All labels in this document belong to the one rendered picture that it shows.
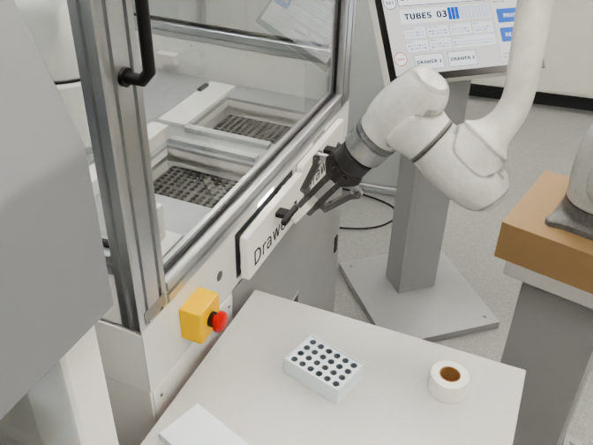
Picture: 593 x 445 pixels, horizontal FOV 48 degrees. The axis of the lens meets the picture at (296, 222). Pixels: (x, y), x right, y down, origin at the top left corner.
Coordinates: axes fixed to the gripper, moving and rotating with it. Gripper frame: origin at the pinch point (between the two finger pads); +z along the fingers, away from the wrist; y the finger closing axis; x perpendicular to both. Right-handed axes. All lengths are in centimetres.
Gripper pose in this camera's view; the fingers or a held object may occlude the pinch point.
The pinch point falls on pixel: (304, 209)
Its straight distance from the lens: 141.6
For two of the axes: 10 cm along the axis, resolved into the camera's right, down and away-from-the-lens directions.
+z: -5.4, 5.4, 6.4
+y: -7.4, -6.7, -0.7
